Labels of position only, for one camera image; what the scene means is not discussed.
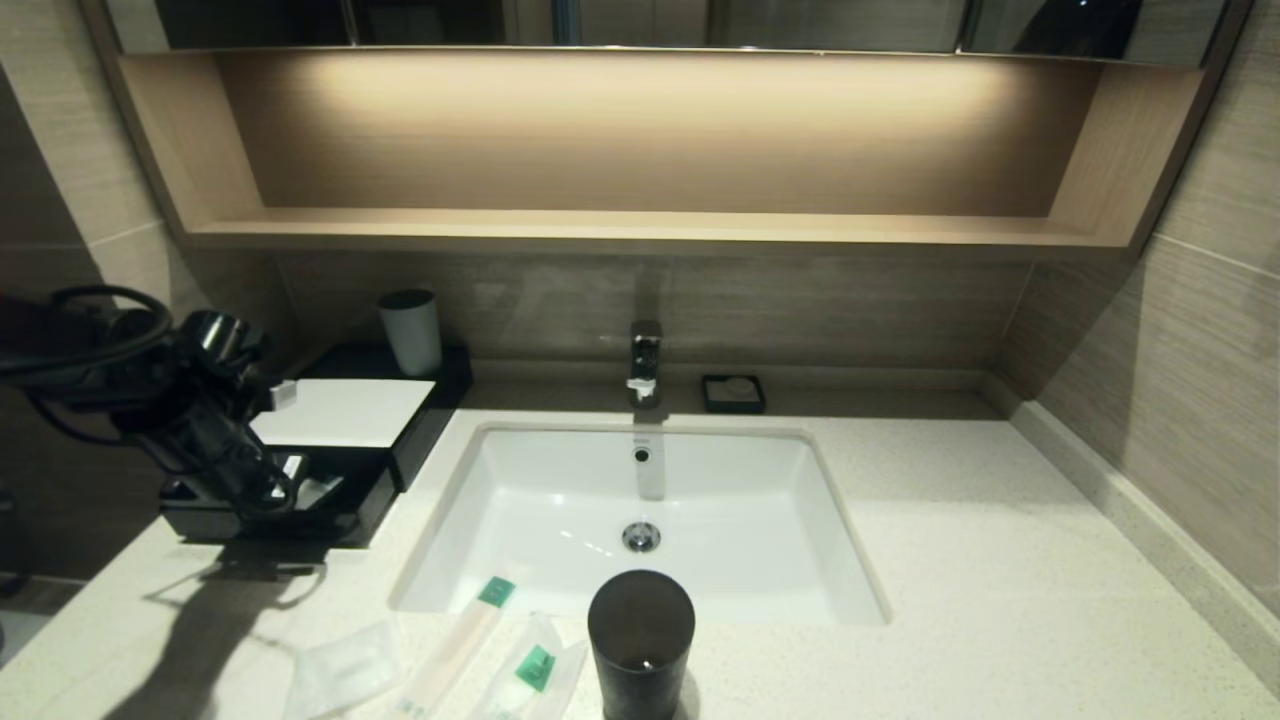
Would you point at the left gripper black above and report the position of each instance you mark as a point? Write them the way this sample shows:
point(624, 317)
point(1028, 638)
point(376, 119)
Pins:
point(235, 455)

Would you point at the long comb packet green label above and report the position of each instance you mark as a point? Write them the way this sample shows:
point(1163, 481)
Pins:
point(460, 645)

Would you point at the black amenity box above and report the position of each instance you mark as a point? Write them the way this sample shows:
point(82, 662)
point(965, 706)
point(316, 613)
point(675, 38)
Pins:
point(440, 388)

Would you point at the pale grey tumbler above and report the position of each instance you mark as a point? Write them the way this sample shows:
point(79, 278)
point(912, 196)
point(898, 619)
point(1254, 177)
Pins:
point(412, 333)

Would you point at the clear square plastic packet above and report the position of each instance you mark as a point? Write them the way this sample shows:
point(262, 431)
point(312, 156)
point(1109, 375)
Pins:
point(345, 668)

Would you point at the white packet green label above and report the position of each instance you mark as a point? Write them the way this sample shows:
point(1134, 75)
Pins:
point(528, 660)

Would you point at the chrome sink drain plug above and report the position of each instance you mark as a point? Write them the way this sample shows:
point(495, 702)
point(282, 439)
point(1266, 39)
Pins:
point(641, 537)

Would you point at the chrome basin faucet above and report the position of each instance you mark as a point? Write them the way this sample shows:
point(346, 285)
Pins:
point(645, 358)

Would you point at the black tumbler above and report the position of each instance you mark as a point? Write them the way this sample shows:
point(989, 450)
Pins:
point(640, 632)

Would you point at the black soap dish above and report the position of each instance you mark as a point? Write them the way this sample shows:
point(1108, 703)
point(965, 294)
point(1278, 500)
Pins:
point(712, 399)

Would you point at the white ceramic sink basin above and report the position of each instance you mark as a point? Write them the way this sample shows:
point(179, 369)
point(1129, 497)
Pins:
point(740, 520)

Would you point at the round beige soap bar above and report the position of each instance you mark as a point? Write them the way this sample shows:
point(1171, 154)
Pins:
point(740, 385)

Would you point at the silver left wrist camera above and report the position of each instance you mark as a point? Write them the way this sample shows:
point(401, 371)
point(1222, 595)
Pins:
point(283, 394)

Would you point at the light wooden wall shelf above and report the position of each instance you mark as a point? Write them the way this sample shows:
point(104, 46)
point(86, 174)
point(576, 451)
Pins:
point(640, 230)

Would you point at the mirrored wall cabinet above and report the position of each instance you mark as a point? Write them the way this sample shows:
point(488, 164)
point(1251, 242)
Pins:
point(840, 22)

